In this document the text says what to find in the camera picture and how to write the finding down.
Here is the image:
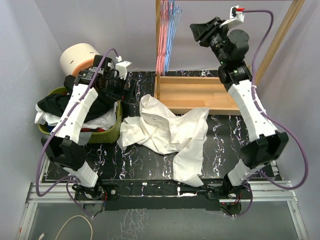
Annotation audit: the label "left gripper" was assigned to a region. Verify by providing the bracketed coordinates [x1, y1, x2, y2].
[101, 72, 136, 104]

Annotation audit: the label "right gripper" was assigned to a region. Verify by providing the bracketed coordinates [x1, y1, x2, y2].
[190, 18, 230, 67]

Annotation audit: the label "white shirt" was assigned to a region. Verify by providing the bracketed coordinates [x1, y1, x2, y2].
[117, 94, 209, 187]

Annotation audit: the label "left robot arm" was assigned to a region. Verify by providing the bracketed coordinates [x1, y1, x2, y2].
[41, 54, 136, 200]

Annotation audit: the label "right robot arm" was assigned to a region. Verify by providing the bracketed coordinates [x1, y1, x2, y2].
[190, 17, 289, 199]

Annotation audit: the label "black garment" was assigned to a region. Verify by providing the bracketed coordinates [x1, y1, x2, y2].
[37, 75, 115, 123]

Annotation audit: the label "blue hangers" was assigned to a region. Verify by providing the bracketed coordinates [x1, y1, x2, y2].
[164, 0, 182, 74]

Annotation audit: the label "white clothes in basket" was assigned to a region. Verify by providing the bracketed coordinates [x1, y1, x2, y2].
[34, 102, 118, 133]

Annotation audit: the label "green laundry basket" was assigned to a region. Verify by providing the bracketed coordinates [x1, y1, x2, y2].
[38, 87, 123, 145]

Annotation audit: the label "pink hangers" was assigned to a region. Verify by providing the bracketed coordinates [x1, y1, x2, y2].
[156, 0, 169, 76]

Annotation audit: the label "wooden clothes rack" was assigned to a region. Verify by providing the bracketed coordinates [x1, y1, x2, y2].
[154, 0, 305, 116]

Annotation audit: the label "white cylindrical bin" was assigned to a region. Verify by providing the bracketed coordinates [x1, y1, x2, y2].
[60, 43, 100, 77]

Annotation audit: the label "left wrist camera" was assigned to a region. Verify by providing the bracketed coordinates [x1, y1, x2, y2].
[115, 56, 132, 80]

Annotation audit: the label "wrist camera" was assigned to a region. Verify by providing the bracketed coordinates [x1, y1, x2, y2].
[220, 5, 245, 28]
[115, 56, 132, 80]

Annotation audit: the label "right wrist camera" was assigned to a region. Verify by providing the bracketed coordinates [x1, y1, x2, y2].
[220, 5, 245, 28]

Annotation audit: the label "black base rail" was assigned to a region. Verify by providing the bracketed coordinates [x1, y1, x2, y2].
[69, 178, 253, 212]

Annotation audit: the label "cream cable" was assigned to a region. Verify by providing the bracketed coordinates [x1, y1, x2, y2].
[38, 215, 94, 240]

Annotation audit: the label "aluminium frame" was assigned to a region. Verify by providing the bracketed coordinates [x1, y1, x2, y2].
[18, 181, 309, 240]

